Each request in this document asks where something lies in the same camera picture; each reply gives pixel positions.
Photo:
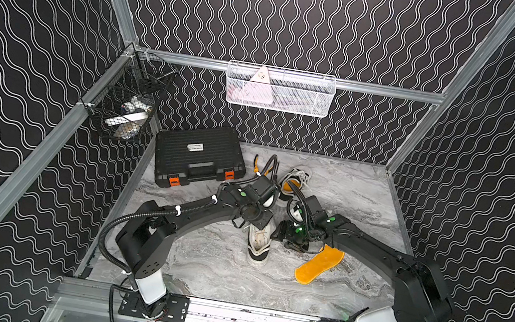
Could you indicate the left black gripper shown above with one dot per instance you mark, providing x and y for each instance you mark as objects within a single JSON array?
[{"x": 256, "y": 216}]

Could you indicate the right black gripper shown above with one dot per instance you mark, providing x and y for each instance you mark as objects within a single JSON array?
[{"x": 282, "y": 232}]

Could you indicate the yellow insole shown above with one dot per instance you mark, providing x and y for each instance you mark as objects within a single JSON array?
[
  {"x": 290, "y": 185},
  {"x": 326, "y": 259}
]

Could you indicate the black white sneaker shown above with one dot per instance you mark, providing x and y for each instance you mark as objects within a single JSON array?
[
  {"x": 299, "y": 177},
  {"x": 259, "y": 241}
]

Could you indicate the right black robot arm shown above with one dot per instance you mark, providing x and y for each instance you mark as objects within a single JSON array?
[{"x": 420, "y": 291}]

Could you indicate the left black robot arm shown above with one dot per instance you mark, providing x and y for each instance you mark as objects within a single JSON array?
[{"x": 147, "y": 236}]

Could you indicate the black plastic tool case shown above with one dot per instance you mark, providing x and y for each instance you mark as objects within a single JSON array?
[{"x": 182, "y": 157}]

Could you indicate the pink triangular card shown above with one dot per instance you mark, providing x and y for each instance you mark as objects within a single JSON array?
[{"x": 258, "y": 89}]

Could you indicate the white items in black basket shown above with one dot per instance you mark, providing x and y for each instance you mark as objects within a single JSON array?
[{"x": 133, "y": 116}]

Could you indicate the white wire wall basket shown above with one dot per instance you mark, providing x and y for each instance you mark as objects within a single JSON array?
[{"x": 296, "y": 92}]

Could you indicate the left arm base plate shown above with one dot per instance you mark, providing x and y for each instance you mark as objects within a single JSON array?
[{"x": 155, "y": 305}]

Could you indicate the black wire wall basket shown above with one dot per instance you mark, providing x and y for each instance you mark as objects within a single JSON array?
[{"x": 144, "y": 75}]

